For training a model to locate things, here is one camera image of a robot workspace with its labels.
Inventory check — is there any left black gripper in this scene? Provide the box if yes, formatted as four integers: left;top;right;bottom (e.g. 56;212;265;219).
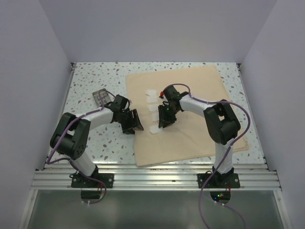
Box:
117;108;143;134

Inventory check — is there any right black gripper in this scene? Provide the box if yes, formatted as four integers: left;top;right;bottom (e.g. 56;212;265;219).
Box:
158;104;179;128

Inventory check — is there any white gauze pad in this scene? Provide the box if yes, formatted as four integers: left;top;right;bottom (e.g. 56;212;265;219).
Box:
147;96;159;104
148;104;159;112
145;89;158;97
152;112;159;122
150;125;163;134

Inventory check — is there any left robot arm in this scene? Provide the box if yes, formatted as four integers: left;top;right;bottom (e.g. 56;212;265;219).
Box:
46;95;144;187

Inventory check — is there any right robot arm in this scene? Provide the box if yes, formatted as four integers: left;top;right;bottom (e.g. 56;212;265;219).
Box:
158;85;241;187

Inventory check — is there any beige surgical drape cloth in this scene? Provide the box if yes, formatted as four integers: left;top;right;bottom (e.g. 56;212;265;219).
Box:
125;65;250;167

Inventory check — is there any metal instrument tray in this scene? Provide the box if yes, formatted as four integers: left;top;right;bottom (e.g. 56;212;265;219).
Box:
92;88;113;107

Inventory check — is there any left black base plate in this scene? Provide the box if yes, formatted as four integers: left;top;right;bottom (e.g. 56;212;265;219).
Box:
69;173;114;188

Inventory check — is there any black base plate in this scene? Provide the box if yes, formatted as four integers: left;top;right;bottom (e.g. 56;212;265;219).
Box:
197;171;241;189
69;173;114;188

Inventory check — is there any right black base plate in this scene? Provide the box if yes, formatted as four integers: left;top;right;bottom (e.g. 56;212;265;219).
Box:
197;171;241;189

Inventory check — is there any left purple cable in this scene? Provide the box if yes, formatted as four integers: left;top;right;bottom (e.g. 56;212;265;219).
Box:
46;95;129;205

